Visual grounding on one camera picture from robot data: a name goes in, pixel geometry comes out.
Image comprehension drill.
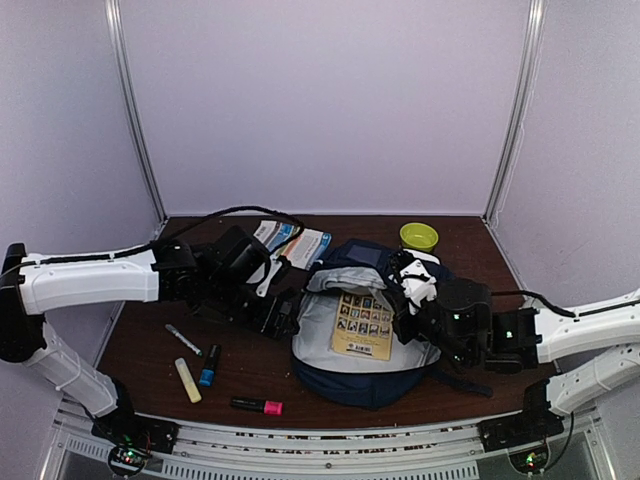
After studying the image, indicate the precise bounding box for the tan picture booklet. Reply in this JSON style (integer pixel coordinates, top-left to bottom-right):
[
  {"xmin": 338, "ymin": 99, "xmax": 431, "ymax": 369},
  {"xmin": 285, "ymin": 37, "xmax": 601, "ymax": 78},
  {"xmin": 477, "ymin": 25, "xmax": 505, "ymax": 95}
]
[{"xmin": 331, "ymin": 293, "xmax": 394, "ymax": 361}]

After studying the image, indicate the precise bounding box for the white colourful brochure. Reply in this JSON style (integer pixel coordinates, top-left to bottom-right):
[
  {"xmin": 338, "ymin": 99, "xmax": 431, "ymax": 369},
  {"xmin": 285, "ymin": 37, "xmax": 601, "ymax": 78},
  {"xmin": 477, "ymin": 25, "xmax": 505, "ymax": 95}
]
[{"xmin": 254, "ymin": 220, "xmax": 332, "ymax": 270}]

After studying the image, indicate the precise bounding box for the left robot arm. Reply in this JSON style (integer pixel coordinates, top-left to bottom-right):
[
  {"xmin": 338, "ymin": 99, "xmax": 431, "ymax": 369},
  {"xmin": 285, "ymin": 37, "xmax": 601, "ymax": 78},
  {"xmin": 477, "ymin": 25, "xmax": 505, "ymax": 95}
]
[{"xmin": 1, "ymin": 226, "xmax": 299, "ymax": 444}]

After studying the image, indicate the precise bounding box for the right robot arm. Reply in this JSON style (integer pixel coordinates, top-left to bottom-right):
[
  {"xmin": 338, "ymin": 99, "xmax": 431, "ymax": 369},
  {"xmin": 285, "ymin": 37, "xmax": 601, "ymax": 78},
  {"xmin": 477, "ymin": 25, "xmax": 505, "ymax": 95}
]
[{"xmin": 391, "ymin": 274, "xmax": 639, "ymax": 442}]

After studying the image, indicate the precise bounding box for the silver grey marker pen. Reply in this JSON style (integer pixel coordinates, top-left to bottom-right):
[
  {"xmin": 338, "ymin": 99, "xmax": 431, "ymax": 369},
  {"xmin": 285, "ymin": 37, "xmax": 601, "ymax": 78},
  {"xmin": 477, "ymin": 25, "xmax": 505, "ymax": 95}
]
[{"xmin": 165, "ymin": 324, "xmax": 203, "ymax": 357}]

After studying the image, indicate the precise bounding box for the green bowl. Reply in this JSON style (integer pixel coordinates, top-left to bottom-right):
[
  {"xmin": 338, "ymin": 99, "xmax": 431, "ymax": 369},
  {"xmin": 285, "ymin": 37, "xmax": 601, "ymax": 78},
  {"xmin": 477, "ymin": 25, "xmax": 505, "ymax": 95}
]
[{"xmin": 399, "ymin": 222, "xmax": 439, "ymax": 252}]

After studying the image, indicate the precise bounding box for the pink highlighter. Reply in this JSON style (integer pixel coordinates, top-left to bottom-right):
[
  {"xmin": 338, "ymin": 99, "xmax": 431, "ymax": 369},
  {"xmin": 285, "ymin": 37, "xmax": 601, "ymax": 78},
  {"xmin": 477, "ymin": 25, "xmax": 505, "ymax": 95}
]
[{"xmin": 230, "ymin": 397, "xmax": 283, "ymax": 416}]

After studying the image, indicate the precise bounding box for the blue highlighter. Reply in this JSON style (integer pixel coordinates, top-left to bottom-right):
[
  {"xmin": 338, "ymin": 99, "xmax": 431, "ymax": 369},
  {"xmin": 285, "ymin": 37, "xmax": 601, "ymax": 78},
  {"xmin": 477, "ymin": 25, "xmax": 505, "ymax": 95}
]
[{"xmin": 198, "ymin": 344, "xmax": 222, "ymax": 387}]

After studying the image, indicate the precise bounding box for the yellow highlighter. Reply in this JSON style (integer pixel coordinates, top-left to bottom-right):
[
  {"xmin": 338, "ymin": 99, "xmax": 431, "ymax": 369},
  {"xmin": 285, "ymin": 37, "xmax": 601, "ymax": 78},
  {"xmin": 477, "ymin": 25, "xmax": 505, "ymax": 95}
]
[{"xmin": 174, "ymin": 358, "xmax": 202, "ymax": 404}]

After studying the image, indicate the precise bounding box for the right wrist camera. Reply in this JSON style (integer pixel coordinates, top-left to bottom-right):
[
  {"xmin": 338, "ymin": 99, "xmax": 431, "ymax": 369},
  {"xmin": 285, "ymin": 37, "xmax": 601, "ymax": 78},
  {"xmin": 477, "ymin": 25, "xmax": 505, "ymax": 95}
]
[{"xmin": 389, "ymin": 249, "xmax": 441, "ymax": 315}]

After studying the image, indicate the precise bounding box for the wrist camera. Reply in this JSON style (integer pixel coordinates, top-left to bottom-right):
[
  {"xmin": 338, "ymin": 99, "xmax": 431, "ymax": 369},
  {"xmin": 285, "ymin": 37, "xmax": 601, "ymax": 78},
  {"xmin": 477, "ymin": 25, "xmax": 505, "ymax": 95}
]
[
  {"xmin": 247, "ymin": 254, "xmax": 291, "ymax": 297},
  {"xmin": 389, "ymin": 249, "xmax": 441, "ymax": 315}
]

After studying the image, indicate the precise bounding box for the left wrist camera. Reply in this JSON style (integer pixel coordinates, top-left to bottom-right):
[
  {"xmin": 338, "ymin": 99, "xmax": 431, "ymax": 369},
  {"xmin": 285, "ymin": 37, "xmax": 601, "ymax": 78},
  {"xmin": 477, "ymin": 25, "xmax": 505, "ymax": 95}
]
[{"xmin": 247, "ymin": 254, "xmax": 291, "ymax": 297}]

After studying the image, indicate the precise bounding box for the aluminium front rail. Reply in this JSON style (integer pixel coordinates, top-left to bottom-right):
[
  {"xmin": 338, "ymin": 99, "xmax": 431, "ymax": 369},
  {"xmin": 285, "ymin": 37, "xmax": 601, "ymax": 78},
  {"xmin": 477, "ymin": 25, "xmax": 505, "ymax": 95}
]
[{"xmin": 36, "ymin": 397, "xmax": 621, "ymax": 479}]

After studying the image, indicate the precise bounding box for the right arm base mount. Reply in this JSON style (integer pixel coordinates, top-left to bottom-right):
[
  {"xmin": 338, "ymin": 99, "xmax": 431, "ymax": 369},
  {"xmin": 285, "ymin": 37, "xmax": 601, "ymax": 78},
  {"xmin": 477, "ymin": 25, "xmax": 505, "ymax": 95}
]
[{"xmin": 477, "ymin": 411, "xmax": 564, "ymax": 452}]

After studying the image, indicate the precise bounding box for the left black cable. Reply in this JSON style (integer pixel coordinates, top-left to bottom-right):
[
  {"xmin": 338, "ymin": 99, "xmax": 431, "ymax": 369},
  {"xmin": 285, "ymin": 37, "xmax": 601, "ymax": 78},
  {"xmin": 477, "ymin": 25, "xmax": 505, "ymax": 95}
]
[{"xmin": 19, "ymin": 205, "xmax": 306, "ymax": 266}]

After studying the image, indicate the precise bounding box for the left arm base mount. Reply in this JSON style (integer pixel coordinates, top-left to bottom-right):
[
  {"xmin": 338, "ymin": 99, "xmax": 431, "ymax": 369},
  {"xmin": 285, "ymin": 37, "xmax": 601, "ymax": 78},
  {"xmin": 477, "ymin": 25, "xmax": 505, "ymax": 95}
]
[{"xmin": 91, "ymin": 415, "xmax": 179, "ymax": 454}]

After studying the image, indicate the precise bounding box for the right aluminium post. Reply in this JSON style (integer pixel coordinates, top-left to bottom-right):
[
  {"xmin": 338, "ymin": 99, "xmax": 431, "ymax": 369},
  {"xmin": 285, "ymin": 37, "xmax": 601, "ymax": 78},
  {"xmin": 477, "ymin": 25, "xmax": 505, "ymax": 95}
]
[{"xmin": 484, "ymin": 0, "xmax": 547, "ymax": 227}]

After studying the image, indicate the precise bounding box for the aluminium post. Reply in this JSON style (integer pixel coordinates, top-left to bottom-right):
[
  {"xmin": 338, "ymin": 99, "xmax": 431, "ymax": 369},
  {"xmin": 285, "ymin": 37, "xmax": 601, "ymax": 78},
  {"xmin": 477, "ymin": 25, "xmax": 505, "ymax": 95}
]
[
  {"xmin": 484, "ymin": 0, "xmax": 547, "ymax": 227},
  {"xmin": 104, "ymin": 0, "xmax": 167, "ymax": 223}
]

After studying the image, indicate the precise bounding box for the left aluminium post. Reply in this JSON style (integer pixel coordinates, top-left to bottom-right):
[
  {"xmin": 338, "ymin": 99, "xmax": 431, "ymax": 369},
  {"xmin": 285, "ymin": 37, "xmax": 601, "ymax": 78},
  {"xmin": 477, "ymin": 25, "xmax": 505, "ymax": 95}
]
[{"xmin": 104, "ymin": 0, "xmax": 167, "ymax": 223}]

